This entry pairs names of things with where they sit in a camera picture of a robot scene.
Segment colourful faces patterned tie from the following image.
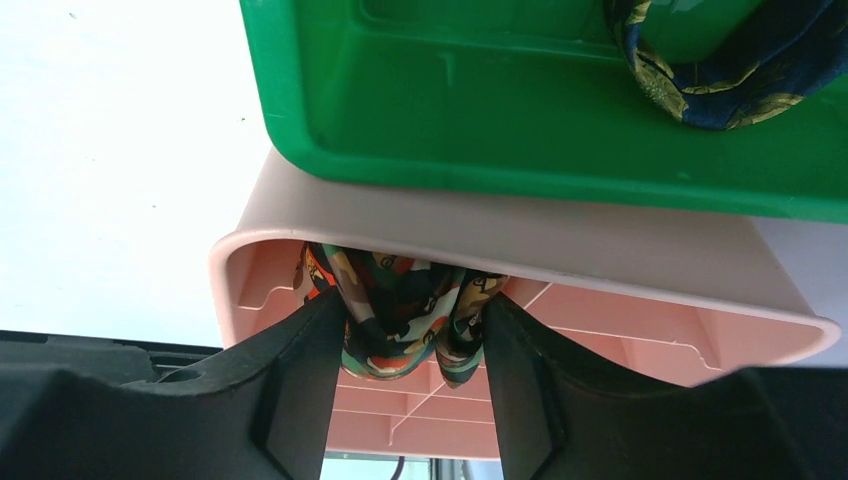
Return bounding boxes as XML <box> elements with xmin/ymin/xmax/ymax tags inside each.
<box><xmin>293</xmin><ymin>242</ymin><xmax>509</xmax><ymax>388</ymax></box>

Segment black yellow patterned tie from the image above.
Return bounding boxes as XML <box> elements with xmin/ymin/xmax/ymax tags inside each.
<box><xmin>603</xmin><ymin>1</ymin><xmax>847</xmax><ymax>131</ymax></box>

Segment pink divided tray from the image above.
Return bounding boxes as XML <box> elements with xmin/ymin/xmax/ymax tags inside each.
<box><xmin>207</xmin><ymin>148</ymin><xmax>843</xmax><ymax>461</ymax></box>

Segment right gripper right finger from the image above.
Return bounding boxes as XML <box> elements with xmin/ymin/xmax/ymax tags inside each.
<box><xmin>483</xmin><ymin>295</ymin><xmax>847</xmax><ymax>479</ymax></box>

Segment green plastic bin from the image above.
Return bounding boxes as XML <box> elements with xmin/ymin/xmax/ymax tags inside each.
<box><xmin>241</xmin><ymin>1</ymin><xmax>847</xmax><ymax>224</ymax></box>

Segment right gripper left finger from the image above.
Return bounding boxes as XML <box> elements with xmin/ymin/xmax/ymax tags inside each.
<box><xmin>1</xmin><ymin>290</ymin><xmax>346</xmax><ymax>479</ymax></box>

